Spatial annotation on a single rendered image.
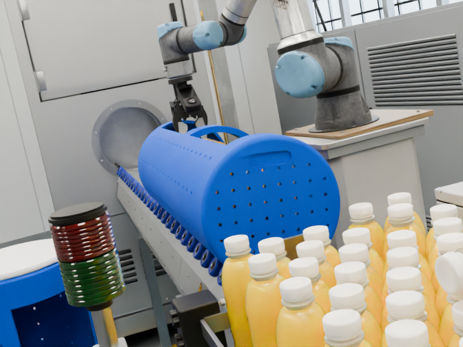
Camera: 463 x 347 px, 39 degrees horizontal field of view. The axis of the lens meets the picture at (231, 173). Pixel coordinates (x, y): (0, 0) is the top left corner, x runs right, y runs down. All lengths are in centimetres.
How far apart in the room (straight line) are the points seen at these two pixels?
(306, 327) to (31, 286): 80
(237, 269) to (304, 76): 67
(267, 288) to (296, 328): 13
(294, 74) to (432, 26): 154
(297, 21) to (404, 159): 44
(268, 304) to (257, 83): 603
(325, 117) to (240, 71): 512
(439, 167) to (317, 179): 194
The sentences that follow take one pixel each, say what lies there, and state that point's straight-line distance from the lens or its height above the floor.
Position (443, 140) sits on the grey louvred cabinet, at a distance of 310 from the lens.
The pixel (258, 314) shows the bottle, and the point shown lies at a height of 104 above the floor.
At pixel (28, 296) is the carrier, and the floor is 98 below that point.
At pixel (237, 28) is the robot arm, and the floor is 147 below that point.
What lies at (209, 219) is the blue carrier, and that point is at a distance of 121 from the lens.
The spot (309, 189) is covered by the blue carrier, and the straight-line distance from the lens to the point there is 126.
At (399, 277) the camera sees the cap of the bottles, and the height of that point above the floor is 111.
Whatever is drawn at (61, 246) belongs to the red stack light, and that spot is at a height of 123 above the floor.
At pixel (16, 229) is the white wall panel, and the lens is 635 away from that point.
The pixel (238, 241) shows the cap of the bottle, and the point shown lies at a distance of 101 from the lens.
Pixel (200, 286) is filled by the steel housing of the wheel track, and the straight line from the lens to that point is 152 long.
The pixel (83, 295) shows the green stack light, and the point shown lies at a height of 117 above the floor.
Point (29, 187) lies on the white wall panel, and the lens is 630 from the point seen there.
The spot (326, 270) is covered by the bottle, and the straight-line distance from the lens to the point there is 93.
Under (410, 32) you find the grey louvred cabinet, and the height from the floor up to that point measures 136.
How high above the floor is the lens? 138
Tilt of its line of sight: 10 degrees down
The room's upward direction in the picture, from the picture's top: 11 degrees counter-clockwise
